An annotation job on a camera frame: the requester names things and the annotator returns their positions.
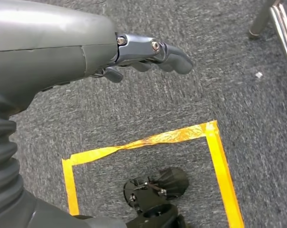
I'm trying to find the steel workbench table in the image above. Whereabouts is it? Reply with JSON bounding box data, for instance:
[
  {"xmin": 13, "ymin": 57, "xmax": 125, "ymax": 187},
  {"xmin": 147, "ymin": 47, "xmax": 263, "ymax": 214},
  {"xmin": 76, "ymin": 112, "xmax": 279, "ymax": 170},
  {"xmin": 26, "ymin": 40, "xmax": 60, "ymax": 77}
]
[{"xmin": 248, "ymin": 0, "xmax": 287, "ymax": 81}]

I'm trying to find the yellow floor tape outline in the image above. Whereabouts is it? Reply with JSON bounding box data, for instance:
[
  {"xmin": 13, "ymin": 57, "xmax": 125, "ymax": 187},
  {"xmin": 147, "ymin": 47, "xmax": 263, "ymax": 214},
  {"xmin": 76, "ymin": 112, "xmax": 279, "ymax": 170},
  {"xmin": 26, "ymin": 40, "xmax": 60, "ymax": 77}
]
[{"xmin": 61, "ymin": 120, "xmax": 245, "ymax": 228}]

